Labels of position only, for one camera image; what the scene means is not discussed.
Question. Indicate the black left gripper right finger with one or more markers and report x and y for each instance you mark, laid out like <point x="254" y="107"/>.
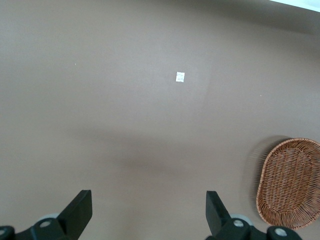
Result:
<point x="217" y="215"/>

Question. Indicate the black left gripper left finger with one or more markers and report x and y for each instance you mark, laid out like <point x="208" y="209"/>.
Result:
<point x="75" y="215"/>

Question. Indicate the oval brown wicker basket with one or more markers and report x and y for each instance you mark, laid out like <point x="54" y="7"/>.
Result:
<point x="287" y="182"/>

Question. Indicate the small square table sticker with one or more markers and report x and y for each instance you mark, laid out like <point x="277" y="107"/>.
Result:
<point x="180" y="77"/>

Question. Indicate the white table edge cloth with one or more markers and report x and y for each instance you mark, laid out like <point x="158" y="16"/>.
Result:
<point x="305" y="4"/>

